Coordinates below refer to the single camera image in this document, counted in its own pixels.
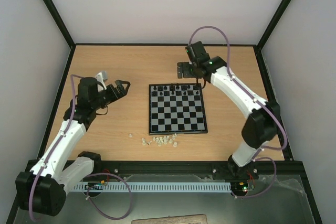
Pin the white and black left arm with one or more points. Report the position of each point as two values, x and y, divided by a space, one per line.
44 188

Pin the black and grey chessboard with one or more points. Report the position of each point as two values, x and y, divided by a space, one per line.
180 114

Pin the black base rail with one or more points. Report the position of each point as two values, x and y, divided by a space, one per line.
218 170

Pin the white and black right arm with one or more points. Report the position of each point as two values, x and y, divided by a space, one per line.
262 123

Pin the light blue cable duct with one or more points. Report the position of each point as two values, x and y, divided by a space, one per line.
155 187

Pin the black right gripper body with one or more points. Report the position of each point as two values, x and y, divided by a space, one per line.
184 70

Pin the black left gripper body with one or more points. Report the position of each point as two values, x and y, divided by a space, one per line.
111 97

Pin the white chess pieces cluster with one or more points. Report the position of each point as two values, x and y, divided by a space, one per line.
165 140

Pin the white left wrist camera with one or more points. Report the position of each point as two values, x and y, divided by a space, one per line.
101 77

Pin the small circuit board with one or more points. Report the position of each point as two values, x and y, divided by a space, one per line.
246 186

